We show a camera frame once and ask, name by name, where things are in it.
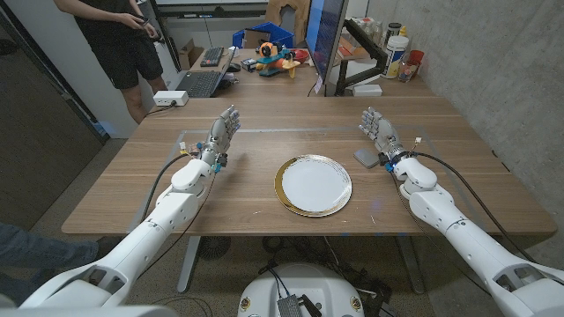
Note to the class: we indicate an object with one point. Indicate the standing person in black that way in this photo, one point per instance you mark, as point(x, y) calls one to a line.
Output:
point(119, 44)

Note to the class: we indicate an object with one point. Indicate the yellow bottle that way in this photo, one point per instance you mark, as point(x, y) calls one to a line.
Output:
point(403, 31)

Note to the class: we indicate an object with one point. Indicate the clear glass jar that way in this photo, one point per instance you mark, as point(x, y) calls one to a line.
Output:
point(406, 72)

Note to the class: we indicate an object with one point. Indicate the red cup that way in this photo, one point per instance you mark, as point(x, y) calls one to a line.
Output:
point(415, 57)

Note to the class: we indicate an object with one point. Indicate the seated person in jeans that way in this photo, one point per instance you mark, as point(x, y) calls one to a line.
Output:
point(44, 251)

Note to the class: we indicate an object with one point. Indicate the black keyboard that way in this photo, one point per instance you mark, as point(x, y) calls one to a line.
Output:
point(212, 57)

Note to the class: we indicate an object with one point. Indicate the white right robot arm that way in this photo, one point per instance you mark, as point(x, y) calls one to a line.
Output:
point(462, 238)

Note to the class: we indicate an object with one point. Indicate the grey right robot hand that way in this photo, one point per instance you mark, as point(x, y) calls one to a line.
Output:
point(382, 132)

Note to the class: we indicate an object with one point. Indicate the small black box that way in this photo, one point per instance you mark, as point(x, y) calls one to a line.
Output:
point(249, 65)

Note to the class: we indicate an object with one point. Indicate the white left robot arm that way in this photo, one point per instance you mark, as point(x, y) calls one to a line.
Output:
point(145, 238)

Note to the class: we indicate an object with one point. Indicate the black computer mouse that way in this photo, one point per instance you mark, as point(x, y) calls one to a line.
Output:
point(233, 67)

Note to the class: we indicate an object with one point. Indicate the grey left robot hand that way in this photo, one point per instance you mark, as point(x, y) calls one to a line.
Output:
point(220, 132)

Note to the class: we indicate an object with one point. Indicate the white power strip box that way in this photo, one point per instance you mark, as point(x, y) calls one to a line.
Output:
point(171, 98)

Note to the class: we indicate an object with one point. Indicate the blue plastic bin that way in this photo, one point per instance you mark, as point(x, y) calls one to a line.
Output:
point(279, 33)

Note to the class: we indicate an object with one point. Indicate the whiteboard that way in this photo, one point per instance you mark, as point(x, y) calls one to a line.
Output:
point(211, 2)

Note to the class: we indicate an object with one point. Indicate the black laptop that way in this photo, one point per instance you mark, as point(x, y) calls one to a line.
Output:
point(200, 83)

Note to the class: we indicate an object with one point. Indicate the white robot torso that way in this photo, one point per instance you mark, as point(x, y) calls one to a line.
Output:
point(304, 282)

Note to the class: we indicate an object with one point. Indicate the dark bottle with black lid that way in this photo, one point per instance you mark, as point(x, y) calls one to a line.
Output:
point(393, 31)

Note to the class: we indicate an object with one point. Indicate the white labelled canister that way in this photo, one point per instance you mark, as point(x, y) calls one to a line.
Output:
point(394, 57)

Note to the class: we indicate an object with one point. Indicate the flat computer monitor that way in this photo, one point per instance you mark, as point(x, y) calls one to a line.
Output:
point(326, 35)

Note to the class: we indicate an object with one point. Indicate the small open cardboard box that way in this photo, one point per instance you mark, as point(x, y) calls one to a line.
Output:
point(189, 55)

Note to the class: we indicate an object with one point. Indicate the grey square pad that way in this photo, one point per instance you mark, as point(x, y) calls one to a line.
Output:
point(365, 157)

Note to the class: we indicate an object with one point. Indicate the black round fan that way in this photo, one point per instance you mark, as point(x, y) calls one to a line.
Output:
point(214, 247)

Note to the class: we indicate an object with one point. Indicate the cardboard box in bin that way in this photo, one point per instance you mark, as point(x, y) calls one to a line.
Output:
point(256, 39)

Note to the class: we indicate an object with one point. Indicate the red bowl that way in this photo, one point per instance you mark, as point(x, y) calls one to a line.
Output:
point(302, 55)

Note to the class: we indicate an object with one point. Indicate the grey device on torso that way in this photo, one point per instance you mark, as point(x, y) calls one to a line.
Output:
point(289, 307)

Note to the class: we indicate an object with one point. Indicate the white gold-rimmed paper plate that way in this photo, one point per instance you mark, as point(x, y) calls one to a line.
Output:
point(315, 185)

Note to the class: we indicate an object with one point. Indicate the white flat box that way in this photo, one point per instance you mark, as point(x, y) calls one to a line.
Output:
point(367, 90)

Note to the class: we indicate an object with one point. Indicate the colourful toy airplane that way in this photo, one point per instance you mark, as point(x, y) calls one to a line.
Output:
point(277, 59)

